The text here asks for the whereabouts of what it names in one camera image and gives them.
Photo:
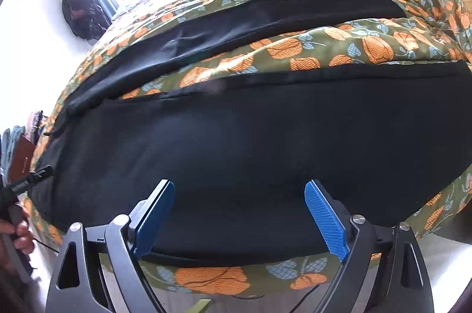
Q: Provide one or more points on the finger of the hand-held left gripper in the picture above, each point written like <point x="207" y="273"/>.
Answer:
<point x="42" y="173"/>

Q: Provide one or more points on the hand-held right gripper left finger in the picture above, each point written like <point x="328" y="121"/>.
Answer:
<point x="156" y="215"/>

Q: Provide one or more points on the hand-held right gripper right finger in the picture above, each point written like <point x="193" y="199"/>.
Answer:
<point x="326" y="220"/>

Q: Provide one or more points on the black pants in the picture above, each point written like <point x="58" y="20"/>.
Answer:
<point x="258" y="150"/>

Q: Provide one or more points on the person's left hand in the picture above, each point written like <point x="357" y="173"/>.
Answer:
<point x="22" y="237"/>

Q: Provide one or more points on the brown flat board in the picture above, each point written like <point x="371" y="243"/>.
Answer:
<point x="21" y="158"/>

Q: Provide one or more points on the light green strip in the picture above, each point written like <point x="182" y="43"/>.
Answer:
<point x="201" y="306"/>

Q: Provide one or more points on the dark hanging bag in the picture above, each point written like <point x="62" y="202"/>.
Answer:
<point x="79" y="10"/>

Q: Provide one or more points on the orange floral green blanket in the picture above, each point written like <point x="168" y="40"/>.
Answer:
<point x="287" y="51"/>

